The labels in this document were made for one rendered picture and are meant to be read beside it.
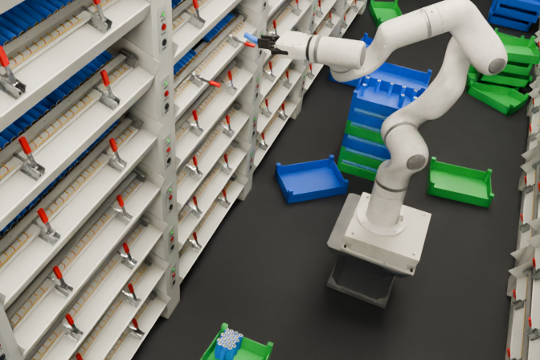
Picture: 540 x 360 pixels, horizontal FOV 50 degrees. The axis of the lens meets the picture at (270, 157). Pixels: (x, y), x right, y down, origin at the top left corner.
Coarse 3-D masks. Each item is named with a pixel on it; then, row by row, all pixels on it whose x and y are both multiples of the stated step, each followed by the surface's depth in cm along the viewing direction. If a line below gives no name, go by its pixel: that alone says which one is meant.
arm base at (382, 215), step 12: (372, 192) 211; (384, 192) 205; (396, 192) 204; (372, 204) 212; (384, 204) 208; (396, 204) 208; (360, 216) 218; (372, 216) 214; (384, 216) 211; (396, 216) 213; (372, 228) 213; (384, 228) 214; (396, 228) 215
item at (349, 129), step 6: (348, 120) 270; (348, 126) 272; (354, 126) 271; (348, 132) 274; (354, 132) 273; (360, 132) 271; (366, 132) 270; (372, 132) 269; (366, 138) 272; (372, 138) 271; (378, 138) 270; (384, 144) 271
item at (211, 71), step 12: (240, 12) 206; (252, 12) 206; (252, 24) 209; (240, 36) 202; (228, 48) 196; (240, 48) 202; (216, 60) 189; (228, 60) 193; (204, 72) 183; (216, 72) 186; (192, 84) 178; (204, 84) 180; (180, 96) 172; (192, 96) 174; (180, 108) 169
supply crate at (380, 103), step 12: (360, 84) 277; (372, 84) 276; (384, 84) 274; (396, 84) 272; (360, 96) 270; (372, 96) 271; (384, 96) 272; (396, 96) 273; (408, 96) 274; (372, 108) 261; (384, 108) 259; (396, 108) 257
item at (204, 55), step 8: (240, 16) 205; (232, 24) 201; (224, 32) 196; (216, 40) 192; (208, 48) 187; (200, 56) 183; (192, 64) 179; (184, 72) 176; (176, 80) 172; (176, 96) 170
